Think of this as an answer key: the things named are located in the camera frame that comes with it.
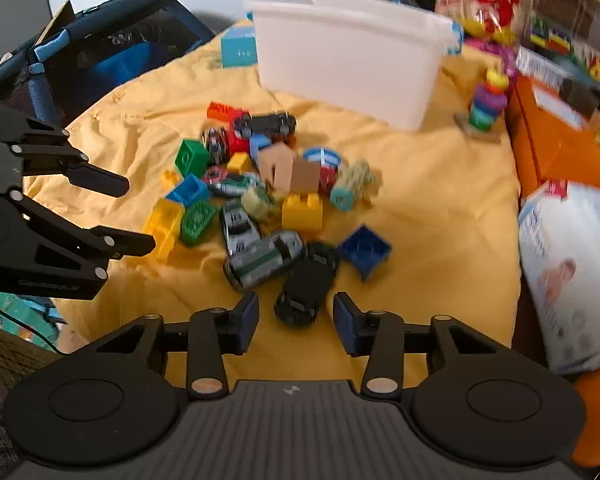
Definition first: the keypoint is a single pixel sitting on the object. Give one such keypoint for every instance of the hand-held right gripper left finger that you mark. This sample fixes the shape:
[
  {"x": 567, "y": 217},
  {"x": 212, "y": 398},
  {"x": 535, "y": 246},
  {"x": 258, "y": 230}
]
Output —
[{"x": 247, "y": 316}]

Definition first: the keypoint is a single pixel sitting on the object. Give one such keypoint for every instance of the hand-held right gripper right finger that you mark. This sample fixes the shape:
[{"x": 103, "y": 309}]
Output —
[{"x": 345, "y": 321}]

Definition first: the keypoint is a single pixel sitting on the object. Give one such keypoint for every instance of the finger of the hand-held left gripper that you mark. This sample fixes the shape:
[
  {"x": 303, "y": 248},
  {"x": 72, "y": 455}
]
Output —
[
  {"x": 130, "y": 246},
  {"x": 100, "y": 182}
]

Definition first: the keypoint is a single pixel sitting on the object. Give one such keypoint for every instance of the translucent yellow building block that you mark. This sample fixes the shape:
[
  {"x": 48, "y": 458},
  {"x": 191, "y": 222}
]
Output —
[{"x": 162, "y": 227}]

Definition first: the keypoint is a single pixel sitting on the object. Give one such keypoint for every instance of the black toy sports car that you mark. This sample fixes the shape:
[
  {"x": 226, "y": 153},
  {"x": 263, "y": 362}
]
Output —
[{"x": 305, "y": 285}]

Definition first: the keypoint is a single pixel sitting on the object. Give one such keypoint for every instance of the green studded building block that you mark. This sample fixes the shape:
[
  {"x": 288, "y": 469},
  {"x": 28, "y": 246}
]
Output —
[{"x": 197, "y": 222}]

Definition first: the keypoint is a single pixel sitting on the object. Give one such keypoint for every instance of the pale yellow wooden block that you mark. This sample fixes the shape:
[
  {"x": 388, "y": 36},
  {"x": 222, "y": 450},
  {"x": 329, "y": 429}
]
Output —
[{"x": 257, "y": 202}]

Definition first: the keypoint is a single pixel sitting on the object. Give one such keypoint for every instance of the red building block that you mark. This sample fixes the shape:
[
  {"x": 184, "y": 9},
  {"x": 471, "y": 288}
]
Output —
[{"x": 239, "y": 147}]

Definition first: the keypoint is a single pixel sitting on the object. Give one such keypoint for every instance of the white plastic bin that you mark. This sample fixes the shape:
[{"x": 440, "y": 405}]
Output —
[{"x": 350, "y": 55}]

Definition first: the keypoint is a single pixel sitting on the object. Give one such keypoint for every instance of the silver green toy van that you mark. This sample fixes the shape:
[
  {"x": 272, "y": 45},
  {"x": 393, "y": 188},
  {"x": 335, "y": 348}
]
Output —
[{"x": 262, "y": 259}]

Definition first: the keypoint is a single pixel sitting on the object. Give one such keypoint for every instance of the dark blue building block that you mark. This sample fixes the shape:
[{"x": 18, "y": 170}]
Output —
[{"x": 365, "y": 250}]

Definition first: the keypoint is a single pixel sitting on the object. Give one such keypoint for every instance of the teal printed cloth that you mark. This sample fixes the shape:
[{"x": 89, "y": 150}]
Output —
[{"x": 10, "y": 312}]

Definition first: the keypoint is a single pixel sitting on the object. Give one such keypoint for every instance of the green cube block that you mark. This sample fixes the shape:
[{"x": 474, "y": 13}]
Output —
[{"x": 191, "y": 157}]

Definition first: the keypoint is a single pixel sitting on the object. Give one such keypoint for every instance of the pink and black toy car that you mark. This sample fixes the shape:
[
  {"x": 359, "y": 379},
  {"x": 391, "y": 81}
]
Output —
[{"x": 214, "y": 176}]

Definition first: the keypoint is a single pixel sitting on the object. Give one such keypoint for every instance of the silver green toy car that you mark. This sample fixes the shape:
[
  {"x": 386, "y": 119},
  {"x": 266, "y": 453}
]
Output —
[{"x": 232, "y": 186}]

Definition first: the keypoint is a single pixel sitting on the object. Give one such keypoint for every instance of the dark toy race car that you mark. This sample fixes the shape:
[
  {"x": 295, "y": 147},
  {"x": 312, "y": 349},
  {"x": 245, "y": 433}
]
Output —
[{"x": 216, "y": 144}]

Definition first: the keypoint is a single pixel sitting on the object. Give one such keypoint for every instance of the beige and cyan gear toy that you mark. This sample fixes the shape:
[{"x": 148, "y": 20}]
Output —
[{"x": 352, "y": 185}]

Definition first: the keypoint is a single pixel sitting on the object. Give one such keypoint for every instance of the small orange-yellow building block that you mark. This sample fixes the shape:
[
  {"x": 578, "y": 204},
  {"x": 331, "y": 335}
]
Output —
[{"x": 239, "y": 162}]

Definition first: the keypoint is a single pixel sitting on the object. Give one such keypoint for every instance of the orange building block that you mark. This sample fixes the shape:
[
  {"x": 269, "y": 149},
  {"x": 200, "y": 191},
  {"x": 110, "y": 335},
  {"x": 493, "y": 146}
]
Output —
[{"x": 219, "y": 110}]

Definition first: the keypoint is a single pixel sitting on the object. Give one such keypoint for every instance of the red round toy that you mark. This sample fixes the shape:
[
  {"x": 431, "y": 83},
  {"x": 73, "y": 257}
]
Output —
[{"x": 328, "y": 180}]

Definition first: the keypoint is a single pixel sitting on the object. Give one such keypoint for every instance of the brown wooden cube block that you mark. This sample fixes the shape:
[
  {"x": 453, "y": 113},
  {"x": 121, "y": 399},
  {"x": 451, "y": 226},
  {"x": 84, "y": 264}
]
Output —
[{"x": 306, "y": 176}]

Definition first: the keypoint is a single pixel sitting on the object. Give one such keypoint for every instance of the dark blue mesh playpen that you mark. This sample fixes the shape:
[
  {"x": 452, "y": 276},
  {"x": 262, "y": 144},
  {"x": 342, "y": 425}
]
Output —
[{"x": 130, "y": 35}]

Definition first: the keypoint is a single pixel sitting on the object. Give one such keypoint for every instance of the small blue building block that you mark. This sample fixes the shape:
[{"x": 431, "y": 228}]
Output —
[{"x": 260, "y": 146}]

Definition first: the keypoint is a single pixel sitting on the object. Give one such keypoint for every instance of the brown cardboard sheet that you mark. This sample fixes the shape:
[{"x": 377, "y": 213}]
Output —
[{"x": 55, "y": 22}]

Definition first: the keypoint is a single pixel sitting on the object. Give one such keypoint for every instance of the blue round airplane disc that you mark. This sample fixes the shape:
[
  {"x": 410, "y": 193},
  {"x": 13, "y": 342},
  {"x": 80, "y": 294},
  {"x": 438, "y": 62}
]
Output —
[{"x": 322, "y": 156}]

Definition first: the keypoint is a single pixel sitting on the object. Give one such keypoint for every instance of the black toy car upside down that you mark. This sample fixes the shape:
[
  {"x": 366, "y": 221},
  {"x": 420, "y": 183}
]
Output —
[{"x": 265, "y": 124}]

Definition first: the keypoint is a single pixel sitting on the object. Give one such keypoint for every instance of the light blue box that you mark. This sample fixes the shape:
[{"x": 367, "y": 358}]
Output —
[{"x": 237, "y": 47}]

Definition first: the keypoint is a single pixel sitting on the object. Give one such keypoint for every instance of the white diaper pack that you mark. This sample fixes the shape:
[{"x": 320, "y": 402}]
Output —
[{"x": 575, "y": 270}]

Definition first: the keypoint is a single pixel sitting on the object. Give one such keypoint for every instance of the orange storage box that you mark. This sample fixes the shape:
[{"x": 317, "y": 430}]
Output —
[{"x": 555, "y": 155}]

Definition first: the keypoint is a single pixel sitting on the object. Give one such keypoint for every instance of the pink crinkled wrapper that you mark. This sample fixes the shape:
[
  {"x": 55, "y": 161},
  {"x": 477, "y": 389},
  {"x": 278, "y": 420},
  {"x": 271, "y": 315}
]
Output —
[{"x": 490, "y": 55}]

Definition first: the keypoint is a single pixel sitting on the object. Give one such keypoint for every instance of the small white box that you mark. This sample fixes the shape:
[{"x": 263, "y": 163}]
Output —
[{"x": 550, "y": 95}]

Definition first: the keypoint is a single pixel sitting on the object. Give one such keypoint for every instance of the yellow snack bag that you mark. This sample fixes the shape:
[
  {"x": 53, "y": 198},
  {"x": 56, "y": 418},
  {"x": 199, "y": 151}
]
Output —
[{"x": 480, "y": 0}]

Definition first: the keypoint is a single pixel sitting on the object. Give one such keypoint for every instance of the clear box of toy blocks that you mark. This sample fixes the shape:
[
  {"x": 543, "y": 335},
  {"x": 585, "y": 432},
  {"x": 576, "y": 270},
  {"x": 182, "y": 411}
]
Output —
[{"x": 570, "y": 25}]

